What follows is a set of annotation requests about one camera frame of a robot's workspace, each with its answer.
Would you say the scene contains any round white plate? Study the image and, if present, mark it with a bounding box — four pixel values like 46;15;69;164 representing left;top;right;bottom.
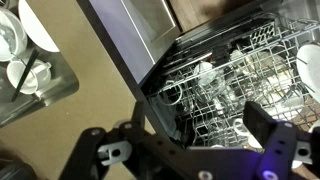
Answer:
295;43;320;105
18;0;60;53

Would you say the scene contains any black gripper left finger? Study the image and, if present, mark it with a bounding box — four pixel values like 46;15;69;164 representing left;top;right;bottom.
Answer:
59;101;218;180

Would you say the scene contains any stainless steel sink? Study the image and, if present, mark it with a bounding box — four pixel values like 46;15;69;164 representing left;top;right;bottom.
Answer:
0;0;81;129

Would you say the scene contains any grey sink base cabinet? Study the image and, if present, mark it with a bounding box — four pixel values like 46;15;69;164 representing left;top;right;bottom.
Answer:
76;0;183;86

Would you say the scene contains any clear drinking glass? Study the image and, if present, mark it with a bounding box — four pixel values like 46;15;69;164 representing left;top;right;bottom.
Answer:
192;61;225;103

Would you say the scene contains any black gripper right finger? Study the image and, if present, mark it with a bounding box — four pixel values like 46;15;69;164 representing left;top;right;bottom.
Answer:
243;100;320;180

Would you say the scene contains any white ceramic bowl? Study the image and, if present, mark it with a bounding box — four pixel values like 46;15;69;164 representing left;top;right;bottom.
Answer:
0;6;28;63

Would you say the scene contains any black dishwasher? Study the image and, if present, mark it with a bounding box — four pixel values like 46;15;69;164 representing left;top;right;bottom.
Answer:
141;0;320;151

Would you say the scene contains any grey cutlery basket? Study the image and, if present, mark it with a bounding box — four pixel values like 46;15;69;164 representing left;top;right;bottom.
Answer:
249;22;278;45

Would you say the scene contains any white ceramic mug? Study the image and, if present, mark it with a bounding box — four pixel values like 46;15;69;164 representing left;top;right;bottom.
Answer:
6;58;53;98

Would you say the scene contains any wire dishwasher rack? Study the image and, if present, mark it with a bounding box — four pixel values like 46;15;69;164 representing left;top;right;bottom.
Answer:
146;13;320;149

